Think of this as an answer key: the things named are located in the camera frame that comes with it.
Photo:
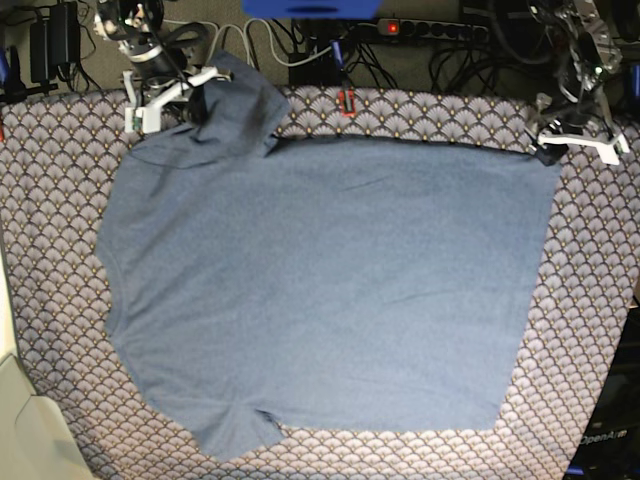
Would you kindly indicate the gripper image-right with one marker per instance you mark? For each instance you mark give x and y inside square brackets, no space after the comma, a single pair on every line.
[551,117]

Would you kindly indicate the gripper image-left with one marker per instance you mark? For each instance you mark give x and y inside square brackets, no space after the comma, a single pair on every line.
[161,79]

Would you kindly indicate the blue T-shirt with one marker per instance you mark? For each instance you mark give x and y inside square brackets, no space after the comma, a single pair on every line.
[338,283]

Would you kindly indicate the fan-patterned tablecloth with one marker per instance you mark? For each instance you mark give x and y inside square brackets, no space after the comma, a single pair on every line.
[58,159]

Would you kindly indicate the black power adapter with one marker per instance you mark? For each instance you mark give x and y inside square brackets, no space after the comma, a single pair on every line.
[54,43]

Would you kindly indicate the black box under table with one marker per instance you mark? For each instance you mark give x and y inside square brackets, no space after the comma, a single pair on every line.
[325,71]

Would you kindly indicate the blue box overhead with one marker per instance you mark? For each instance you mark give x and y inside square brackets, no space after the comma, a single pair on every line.
[311,9]

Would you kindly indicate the red table clamp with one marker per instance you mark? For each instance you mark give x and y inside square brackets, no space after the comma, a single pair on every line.
[347,102]

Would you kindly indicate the black power strip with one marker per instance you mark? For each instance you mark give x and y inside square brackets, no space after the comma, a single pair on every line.
[422,30]

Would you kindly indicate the beige furniture corner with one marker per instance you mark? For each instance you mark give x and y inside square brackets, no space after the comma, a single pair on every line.
[36,442]

